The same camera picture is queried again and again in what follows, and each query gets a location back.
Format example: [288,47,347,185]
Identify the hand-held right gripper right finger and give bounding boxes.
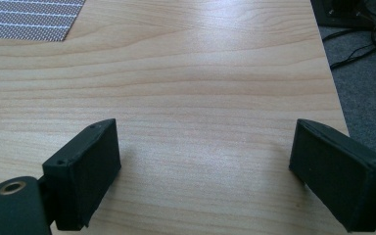
[288,117,376,233]

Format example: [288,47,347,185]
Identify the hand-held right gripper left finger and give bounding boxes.
[41,117,122,232]

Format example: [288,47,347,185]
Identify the black equipment base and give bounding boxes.
[310,0,376,28]

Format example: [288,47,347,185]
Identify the grey striped woven mat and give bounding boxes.
[0,0,87,43]

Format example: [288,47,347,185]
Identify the black cable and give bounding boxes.
[329,40,376,71]
[321,16,376,50]

